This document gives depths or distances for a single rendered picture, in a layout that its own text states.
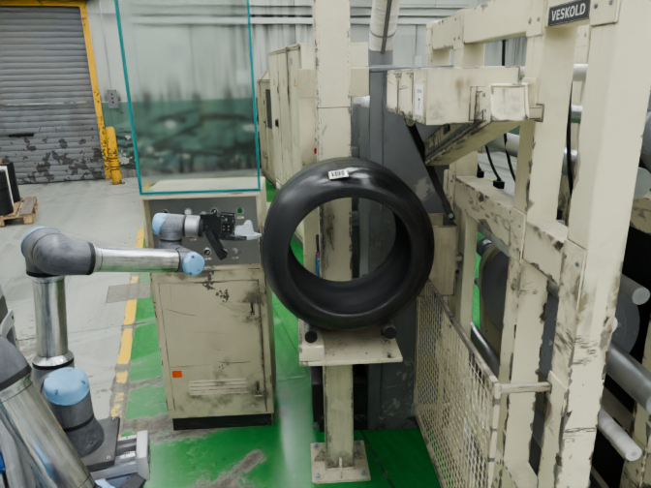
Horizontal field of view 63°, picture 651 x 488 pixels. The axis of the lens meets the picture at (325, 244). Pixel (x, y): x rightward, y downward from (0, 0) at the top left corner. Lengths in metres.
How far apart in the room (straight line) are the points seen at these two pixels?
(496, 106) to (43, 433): 1.21
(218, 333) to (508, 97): 1.83
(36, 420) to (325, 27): 1.52
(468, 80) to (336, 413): 1.59
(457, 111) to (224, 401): 1.98
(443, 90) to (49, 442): 1.19
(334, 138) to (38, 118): 9.22
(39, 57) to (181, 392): 8.69
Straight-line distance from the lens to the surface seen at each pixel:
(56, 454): 1.19
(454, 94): 1.47
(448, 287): 2.20
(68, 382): 1.74
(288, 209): 1.70
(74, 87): 10.82
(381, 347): 2.01
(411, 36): 11.89
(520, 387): 1.52
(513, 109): 1.41
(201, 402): 2.91
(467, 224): 2.15
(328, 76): 2.03
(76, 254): 1.61
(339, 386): 2.42
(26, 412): 1.16
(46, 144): 10.98
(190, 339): 2.74
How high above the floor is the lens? 1.77
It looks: 18 degrees down
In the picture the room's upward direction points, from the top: 1 degrees counter-clockwise
